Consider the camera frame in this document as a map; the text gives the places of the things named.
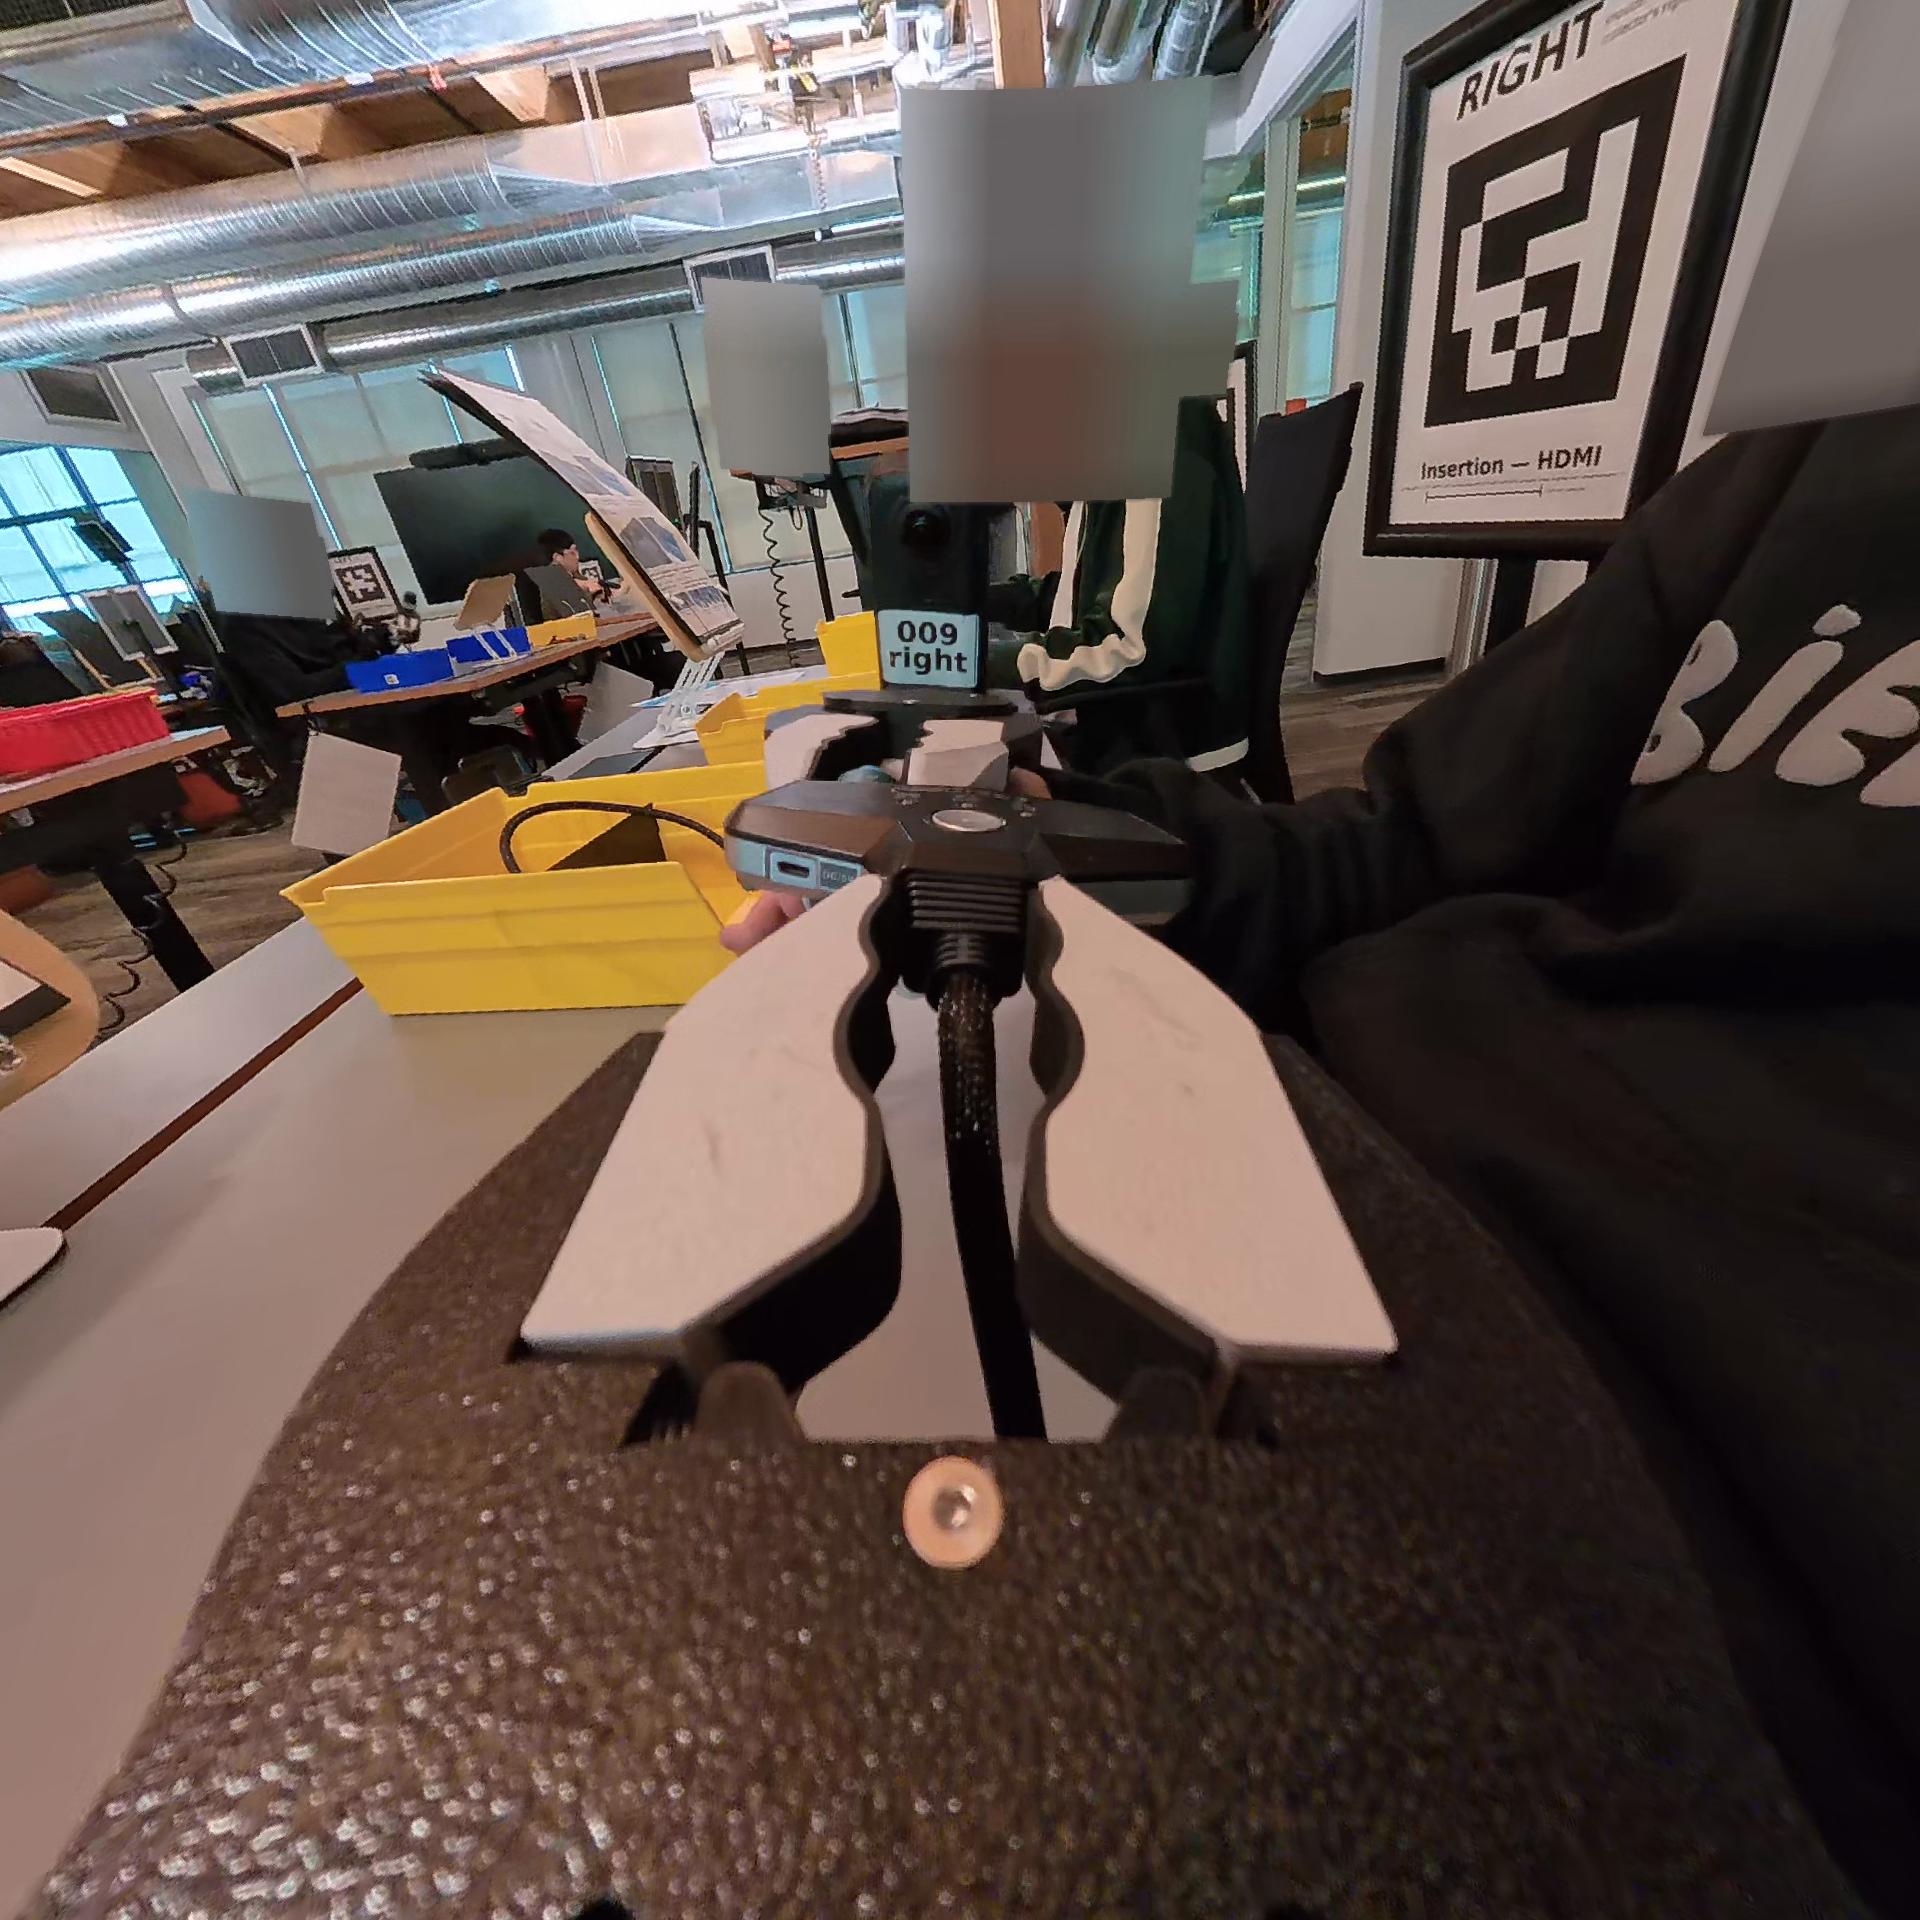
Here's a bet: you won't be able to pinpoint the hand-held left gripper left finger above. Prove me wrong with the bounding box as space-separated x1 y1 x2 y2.
519 870 906 1396

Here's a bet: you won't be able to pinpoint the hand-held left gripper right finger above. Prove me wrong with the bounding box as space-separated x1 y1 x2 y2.
1016 874 1402 1396

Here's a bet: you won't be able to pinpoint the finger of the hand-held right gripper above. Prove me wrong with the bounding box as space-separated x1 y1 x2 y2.
900 719 1053 800
766 705 901 792

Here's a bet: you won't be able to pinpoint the black adapter box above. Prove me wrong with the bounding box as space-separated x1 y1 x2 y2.
723 780 1195 925

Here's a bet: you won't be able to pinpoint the person's right forearm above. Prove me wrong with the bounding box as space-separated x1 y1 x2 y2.
1042 754 1442 1052

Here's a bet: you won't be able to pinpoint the grey desk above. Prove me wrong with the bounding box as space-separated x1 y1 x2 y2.
0 705 1053 1920

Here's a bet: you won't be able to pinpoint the wooden side desk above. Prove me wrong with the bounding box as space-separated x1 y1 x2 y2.
0 727 235 995

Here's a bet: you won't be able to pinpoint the green white jacket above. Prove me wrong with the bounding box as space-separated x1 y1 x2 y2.
1016 397 1256 782

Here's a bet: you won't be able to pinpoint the wooden document stand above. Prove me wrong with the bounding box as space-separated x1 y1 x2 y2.
423 367 750 752

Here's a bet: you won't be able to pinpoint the blue plastic bin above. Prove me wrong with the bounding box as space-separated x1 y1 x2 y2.
346 628 536 694

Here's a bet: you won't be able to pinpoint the person's black hoodie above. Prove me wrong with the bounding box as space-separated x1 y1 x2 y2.
1291 412 1920 1920

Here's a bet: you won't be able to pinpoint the white hanging paper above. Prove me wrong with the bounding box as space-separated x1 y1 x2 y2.
290 731 406 858

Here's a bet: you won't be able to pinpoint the framed black white tag sign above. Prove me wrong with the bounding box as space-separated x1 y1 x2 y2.
1359 0 1796 561

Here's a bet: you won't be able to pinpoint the red plastic bin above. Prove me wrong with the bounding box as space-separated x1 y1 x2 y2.
0 690 172 782

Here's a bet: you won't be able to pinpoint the black cable green plugs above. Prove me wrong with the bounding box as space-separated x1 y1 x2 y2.
502 803 731 878

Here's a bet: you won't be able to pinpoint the silver air duct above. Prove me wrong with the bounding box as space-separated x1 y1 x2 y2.
0 116 906 364

